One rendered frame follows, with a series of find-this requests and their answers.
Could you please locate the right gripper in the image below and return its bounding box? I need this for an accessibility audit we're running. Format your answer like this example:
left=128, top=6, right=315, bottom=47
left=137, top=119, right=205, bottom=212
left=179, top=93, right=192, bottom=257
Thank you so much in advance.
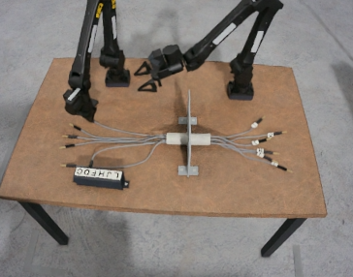
left=76, top=98, right=99, bottom=122

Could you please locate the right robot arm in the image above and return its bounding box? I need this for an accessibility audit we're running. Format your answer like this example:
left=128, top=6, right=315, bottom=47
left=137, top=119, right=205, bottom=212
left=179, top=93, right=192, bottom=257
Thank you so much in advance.
left=62, top=0, right=130, bottom=115

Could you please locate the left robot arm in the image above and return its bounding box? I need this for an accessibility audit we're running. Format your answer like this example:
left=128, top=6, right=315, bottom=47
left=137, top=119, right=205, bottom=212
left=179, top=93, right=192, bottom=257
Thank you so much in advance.
left=147, top=0, right=284, bottom=96

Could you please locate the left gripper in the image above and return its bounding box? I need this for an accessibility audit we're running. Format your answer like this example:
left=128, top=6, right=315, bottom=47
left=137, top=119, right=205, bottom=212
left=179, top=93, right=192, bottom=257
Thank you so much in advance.
left=133, top=61, right=172, bottom=93

